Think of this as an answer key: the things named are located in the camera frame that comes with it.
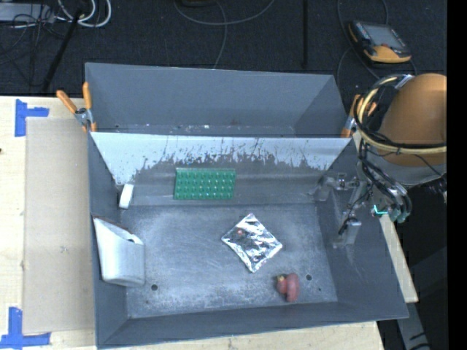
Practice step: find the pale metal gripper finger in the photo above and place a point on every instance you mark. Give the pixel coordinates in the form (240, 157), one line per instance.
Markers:
(348, 233)
(330, 185)

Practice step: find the red toy animal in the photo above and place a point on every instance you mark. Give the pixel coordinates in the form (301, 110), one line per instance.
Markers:
(290, 286)

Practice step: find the silver foil packet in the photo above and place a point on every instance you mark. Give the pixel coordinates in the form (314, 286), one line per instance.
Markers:
(251, 241)

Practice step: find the dark green flat block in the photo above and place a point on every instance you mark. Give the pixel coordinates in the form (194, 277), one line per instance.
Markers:
(204, 184)

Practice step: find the grey metal bin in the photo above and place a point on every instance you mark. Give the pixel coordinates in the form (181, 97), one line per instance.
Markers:
(219, 253)

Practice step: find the small white cylinder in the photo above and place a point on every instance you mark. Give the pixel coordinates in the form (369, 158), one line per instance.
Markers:
(126, 196)

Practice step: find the white paper cup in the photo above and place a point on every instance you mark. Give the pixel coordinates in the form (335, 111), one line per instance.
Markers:
(118, 253)

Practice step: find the brown cardboard board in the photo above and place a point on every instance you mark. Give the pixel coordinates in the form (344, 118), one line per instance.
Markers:
(54, 232)

